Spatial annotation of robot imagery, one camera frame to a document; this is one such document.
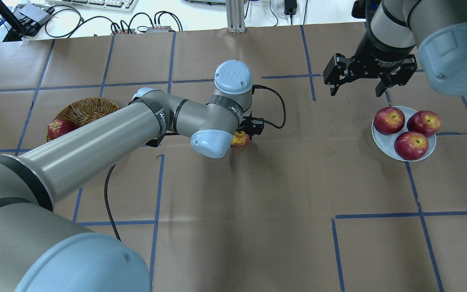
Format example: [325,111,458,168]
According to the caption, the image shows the white keyboard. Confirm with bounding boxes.
[48,0,139,13]

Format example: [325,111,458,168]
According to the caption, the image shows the dark red basket apple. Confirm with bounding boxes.
[47,119,78,140]

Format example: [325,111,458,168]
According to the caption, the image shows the red plate apple right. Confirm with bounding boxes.
[407,110,441,138]

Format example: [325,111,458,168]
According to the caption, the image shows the red yellow apple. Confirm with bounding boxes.
[231,131,251,146]

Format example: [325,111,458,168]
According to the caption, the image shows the red plate apple front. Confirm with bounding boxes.
[394,131,429,161]

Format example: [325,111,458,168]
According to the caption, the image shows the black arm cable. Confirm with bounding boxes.
[104,84,287,242]

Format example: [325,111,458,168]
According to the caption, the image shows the red plate apple back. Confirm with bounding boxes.
[373,107,406,135]

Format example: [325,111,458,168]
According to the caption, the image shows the aluminium frame post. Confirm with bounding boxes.
[225,0,246,33]

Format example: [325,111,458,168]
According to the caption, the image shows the woven wicker basket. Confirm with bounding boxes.
[54,97,120,127]

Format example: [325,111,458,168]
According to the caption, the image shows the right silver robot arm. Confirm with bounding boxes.
[323,0,467,97]

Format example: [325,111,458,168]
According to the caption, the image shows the light blue plate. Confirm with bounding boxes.
[371,107,441,161]

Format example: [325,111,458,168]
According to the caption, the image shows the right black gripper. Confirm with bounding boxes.
[323,31,418,97]

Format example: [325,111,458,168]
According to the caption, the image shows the red plate apple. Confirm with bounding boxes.
[394,131,429,161]
[373,107,406,135]
[407,110,441,138]

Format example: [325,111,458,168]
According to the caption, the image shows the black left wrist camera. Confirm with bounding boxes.
[240,117,264,139]

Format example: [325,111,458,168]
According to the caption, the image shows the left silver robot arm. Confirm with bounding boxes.
[0,60,253,292]

